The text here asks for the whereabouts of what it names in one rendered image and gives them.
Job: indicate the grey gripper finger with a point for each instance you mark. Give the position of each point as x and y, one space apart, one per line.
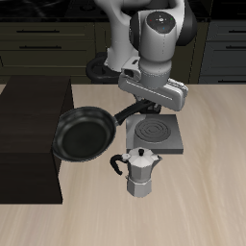
156 109
139 98

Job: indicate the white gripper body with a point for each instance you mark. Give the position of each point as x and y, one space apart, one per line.
166 96

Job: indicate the black frying pan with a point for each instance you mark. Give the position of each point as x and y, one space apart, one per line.
84 136

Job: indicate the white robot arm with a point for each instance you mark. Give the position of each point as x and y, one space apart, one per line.
160 44

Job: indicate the dark grey stove plate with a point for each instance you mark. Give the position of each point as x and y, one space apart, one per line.
166 134

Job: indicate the silver moka pot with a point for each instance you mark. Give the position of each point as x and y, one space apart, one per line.
139 174

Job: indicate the dark kitchen cupboard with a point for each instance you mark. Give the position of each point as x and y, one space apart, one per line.
48 48
224 51

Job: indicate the dark wooden cabinet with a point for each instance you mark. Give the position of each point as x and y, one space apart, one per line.
30 128

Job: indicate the black kitchen countertop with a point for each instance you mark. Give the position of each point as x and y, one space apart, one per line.
48 9

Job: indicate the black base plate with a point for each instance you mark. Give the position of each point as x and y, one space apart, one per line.
96 68

